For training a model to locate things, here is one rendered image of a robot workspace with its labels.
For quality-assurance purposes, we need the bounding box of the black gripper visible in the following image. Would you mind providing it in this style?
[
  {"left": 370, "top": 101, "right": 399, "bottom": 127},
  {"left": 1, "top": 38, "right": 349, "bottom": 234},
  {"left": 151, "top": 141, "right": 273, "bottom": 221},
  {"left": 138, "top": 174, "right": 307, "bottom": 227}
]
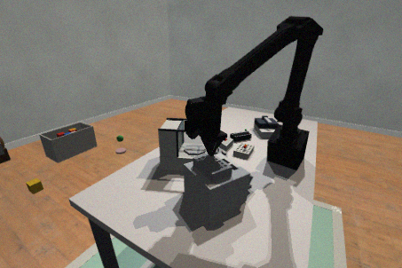
[{"left": 199, "top": 119, "right": 227, "bottom": 156}]

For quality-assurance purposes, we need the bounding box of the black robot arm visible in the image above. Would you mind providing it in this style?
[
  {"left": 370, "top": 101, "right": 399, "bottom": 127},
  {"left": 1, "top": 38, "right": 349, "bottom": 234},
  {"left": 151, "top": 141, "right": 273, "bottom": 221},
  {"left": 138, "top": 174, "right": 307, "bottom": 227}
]
[{"left": 185, "top": 16, "right": 323, "bottom": 146}]

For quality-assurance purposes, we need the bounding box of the white tube rack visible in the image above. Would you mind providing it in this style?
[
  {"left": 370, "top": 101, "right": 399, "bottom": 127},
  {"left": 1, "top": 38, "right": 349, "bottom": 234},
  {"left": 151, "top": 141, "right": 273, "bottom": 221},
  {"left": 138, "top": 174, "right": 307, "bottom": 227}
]
[{"left": 233, "top": 142, "right": 254, "bottom": 159}]

